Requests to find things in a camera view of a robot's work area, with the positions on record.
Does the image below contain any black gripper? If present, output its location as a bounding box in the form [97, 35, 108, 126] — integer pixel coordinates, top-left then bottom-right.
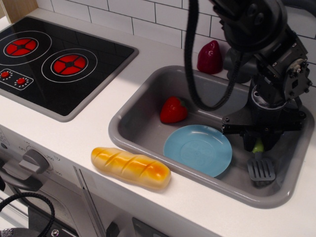
[222, 99, 307, 151]

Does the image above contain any grey spatula green handle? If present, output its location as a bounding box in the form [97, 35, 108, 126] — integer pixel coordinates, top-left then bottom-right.
[247, 138, 276, 186]

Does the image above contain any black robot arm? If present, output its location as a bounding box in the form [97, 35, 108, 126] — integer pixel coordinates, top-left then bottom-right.
[213, 0, 312, 151]

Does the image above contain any blue plastic plate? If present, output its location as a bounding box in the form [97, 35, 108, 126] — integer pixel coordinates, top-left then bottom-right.
[163, 124, 233, 177]

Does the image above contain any grey plastic sink basin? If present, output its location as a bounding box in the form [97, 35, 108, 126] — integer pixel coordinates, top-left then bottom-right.
[109, 66, 315, 208]

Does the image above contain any dark grey toy faucet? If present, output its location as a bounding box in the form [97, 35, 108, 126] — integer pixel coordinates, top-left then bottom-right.
[223, 0, 316, 84]

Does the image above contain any red toy strawberry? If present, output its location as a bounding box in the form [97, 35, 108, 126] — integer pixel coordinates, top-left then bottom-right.
[160, 96, 188, 123]

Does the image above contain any dark red toy pepper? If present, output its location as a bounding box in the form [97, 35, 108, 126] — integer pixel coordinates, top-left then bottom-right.
[197, 40, 223, 75]

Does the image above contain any toy bread loaf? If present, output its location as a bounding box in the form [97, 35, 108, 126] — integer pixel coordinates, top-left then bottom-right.
[91, 147, 171, 190]

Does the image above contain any black toy stovetop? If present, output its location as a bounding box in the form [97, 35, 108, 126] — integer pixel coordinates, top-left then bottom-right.
[0, 17, 139, 122]

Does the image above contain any grey oven knob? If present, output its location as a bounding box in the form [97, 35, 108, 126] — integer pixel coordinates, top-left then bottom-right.
[19, 150, 49, 174]

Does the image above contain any toy oven door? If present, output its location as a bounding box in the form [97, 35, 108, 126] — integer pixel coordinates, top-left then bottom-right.
[0, 158, 104, 237]

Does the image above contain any wooden side panel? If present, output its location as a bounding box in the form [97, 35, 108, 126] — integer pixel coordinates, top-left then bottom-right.
[0, 0, 38, 23]

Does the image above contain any black braided cable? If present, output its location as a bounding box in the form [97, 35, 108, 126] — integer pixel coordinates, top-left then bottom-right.
[183, 0, 244, 111]
[0, 192, 56, 237]

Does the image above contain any black braided cable lower left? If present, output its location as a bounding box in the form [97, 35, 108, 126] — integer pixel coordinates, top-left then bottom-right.
[0, 192, 56, 237]

